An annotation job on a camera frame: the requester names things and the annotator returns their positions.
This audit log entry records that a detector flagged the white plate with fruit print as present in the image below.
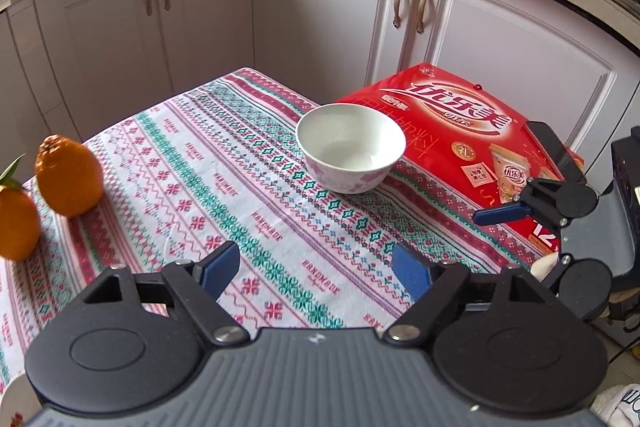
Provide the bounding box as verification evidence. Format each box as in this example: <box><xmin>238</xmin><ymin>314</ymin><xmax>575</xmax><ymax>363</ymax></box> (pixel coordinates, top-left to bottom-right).
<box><xmin>0</xmin><ymin>371</ymin><xmax>44</xmax><ymax>427</ymax></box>

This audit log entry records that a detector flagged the oblong orange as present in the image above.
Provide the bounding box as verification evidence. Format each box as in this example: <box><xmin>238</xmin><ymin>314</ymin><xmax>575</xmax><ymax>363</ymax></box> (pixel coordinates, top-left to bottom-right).
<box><xmin>34</xmin><ymin>134</ymin><xmax>105</xmax><ymax>219</ymax></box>

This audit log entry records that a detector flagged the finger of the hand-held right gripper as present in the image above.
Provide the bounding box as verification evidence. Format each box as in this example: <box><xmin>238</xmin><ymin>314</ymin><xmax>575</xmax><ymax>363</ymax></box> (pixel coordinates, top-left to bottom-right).
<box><xmin>472</xmin><ymin>177</ymin><xmax>569</xmax><ymax>230</ymax></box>

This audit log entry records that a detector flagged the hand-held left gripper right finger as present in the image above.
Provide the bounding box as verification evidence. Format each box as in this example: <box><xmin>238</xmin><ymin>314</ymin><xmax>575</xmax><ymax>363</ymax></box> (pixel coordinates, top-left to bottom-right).
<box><xmin>382</xmin><ymin>244</ymin><xmax>556</xmax><ymax>343</ymax></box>

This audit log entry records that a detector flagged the white bowl with pink flowers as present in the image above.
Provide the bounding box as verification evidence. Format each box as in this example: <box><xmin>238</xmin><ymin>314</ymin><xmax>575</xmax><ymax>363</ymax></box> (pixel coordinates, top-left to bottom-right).
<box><xmin>295</xmin><ymin>103</ymin><xmax>407</xmax><ymax>195</ymax></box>

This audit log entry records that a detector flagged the black smartphone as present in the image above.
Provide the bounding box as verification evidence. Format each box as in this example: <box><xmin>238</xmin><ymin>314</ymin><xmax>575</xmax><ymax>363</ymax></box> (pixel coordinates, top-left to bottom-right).
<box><xmin>525</xmin><ymin>121</ymin><xmax>587</xmax><ymax>185</ymax></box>

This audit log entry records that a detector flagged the white bag with blue print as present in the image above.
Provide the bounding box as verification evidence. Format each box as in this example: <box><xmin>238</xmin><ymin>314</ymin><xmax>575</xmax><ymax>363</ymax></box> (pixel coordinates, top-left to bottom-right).
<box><xmin>592</xmin><ymin>384</ymin><xmax>640</xmax><ymax>427</ymax></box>

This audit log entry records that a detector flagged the red printed gift box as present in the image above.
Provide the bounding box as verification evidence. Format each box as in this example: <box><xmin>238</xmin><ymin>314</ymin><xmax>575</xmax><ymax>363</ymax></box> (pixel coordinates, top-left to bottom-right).
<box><xmin>334</xmin><ymin>63</ymin><xmax>586</xmax><ymax>255</ymax></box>

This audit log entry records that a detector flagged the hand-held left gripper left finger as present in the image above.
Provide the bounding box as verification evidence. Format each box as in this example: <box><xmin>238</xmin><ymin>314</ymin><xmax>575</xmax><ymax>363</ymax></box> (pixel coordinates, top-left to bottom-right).
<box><xmin>82</xmin><ymin>241</ymin><xmax>251</xmax><ymax>347</ymax></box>

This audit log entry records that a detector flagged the patterned tablecloth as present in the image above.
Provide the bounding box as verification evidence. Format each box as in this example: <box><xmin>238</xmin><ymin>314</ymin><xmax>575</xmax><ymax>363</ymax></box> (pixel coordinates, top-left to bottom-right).
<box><xmin>0</xmin><ymin>67</ymin><xmax>533</xmax><ymax>408</ymax></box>

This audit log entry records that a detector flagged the orange with leafy stem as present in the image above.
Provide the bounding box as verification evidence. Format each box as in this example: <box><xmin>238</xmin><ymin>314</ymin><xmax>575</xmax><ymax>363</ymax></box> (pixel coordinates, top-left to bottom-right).
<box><xmin>0</xmin><ymin>154</ymin><xmax>42</xmax><ymax>262</ymax></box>

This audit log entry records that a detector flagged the white kitchen cabinet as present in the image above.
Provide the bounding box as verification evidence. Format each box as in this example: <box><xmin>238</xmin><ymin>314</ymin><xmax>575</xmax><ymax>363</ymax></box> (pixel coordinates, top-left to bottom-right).
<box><xmin>0</xmin><ymin>0</ymin><xmax>640</xmax><ymax>168</ymax></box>

